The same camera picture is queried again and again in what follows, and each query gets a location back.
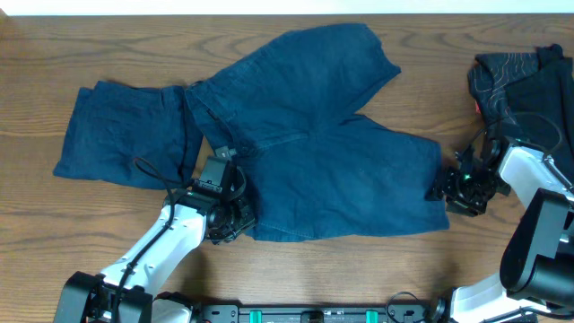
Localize folded navy blue shorts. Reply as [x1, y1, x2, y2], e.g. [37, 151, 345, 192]
[53, 81, 203, 189]

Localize black patterned garment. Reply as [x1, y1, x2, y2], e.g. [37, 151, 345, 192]
[467, 44, 573, 180]

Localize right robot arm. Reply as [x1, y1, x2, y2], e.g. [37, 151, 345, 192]
[425, 137, 573, 322]

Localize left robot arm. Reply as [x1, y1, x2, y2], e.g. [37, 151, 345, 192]
[54, 156, 257, 322]

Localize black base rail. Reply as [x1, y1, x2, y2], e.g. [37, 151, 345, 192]
[194, 302, 448, 323]

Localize navy blue denim shorts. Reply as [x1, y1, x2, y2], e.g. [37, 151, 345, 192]
[185, 23, 449, 242]

